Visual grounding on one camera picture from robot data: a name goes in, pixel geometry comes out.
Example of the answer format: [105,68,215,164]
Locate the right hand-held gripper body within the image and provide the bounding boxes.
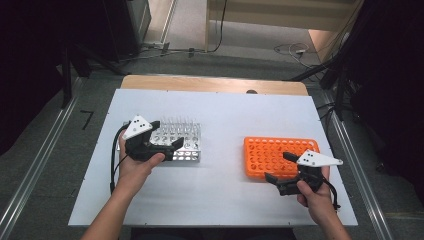
[277,149,344,197]

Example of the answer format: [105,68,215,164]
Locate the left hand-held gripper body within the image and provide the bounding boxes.
[121,114,175,163]

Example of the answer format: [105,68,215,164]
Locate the metal test tube rack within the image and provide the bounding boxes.
[124,121,202,163]

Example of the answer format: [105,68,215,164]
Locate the orange test tube rack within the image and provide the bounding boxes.
[243,136,320,181]

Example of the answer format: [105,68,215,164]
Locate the person's right hand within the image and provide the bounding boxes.
[295,165,335,225]

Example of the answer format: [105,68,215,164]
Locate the person's left hand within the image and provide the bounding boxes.
[116,137,166,197]

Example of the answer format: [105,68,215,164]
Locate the light wooden table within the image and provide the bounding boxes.
[120,74,309,97]

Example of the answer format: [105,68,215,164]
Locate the black tripod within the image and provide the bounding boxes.
[289,19,364,122]

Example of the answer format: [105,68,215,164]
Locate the black metal stand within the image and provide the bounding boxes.
[60,41,129,109]

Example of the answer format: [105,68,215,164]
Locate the dark cabinet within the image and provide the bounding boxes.
[101,0,152,63]

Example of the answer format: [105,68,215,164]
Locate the metal floor track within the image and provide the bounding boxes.
[160,0,178,44]

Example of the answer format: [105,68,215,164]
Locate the black curtain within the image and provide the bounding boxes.
[346,0,424,201]
[0,0,108,156]

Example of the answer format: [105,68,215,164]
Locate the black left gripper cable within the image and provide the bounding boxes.
[109,128,129,195]

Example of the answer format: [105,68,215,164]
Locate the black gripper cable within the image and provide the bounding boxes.
[109,128,129,195]
[321,177,342,211]

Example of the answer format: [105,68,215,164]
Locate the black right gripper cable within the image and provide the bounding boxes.
[321,177,342,211]

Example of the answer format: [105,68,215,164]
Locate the aluminium floor rail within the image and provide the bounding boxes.
[319,91,396,240]
[0,77,83,240]

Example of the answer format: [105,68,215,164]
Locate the grey floor cables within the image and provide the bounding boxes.
[133,41,209,63]

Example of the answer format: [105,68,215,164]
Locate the white floor cable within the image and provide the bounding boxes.
[273,42,312,62]

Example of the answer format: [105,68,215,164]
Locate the black hanging cable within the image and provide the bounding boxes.
[208,0,229,54]

